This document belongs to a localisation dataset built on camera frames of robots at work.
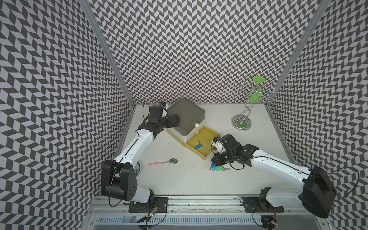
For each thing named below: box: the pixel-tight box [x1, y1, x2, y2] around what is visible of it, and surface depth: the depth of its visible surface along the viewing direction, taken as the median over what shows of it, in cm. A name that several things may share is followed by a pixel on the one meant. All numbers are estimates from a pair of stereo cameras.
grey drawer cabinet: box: [166, 97, 206, 147], surface depth 91 cm
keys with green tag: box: [215, 165, 226, 172], surface depth 86 cm
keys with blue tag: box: [194, 139, 204, 150], surface depth 96 cm
